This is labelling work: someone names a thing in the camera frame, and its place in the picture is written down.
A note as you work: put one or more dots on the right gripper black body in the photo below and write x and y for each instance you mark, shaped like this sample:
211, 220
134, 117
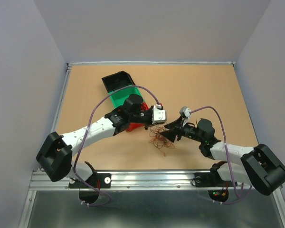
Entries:
188, 131

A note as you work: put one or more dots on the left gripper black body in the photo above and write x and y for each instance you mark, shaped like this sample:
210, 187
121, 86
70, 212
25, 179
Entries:
142, 117

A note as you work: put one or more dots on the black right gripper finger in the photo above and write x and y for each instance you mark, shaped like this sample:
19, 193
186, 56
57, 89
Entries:
175, 125
170, 134

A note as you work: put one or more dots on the red plastic bin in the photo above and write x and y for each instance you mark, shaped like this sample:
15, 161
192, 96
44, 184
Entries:
133, 126

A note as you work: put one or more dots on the green plastic bin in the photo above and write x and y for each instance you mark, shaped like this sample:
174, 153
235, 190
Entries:
119, 97

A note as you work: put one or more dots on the black plastic bin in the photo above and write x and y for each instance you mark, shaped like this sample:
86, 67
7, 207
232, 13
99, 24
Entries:
116, 81

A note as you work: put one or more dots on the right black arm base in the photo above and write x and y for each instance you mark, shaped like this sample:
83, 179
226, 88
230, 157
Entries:
209, 179

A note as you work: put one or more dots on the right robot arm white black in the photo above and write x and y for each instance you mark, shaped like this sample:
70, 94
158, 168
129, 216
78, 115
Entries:
256, 166

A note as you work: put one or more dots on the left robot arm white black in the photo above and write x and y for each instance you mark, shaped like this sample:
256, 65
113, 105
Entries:
56, 152

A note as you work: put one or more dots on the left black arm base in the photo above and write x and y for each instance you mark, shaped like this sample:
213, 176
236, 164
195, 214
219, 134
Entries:
95, 180

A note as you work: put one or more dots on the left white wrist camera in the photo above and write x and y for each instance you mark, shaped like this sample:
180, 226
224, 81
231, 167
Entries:
158, 115

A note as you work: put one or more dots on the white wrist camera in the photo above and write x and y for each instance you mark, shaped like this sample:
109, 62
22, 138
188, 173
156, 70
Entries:
185, 112
158, 115

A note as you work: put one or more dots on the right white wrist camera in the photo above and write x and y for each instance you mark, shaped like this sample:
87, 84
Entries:
185, 112

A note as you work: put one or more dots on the aluminium front rail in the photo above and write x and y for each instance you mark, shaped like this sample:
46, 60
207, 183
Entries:
126, 181

